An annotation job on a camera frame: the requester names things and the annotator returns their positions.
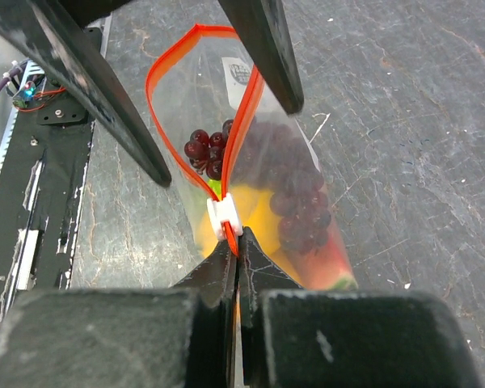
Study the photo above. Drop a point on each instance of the dark red grapes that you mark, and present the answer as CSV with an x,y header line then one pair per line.
x,y
278,190

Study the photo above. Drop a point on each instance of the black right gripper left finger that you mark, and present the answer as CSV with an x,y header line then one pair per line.
x,y
211,350

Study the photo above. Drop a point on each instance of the green bumpy fruit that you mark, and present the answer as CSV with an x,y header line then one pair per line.
x,y
211,188

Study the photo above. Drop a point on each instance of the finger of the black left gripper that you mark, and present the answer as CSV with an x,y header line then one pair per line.
x,y
263,29
52,34

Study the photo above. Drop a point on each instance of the watermelon slice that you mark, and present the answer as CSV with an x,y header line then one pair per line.
x,y
327,267

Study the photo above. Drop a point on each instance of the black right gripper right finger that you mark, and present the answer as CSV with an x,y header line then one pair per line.
x,y
256,273

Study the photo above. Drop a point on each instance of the light blue cable duct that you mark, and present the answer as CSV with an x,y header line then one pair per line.
x,y
31,69

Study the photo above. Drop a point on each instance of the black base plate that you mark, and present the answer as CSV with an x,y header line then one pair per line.
x,y
41,186

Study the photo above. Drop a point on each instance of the clear zip top bag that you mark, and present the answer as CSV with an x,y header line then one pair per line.
x,y
228,136

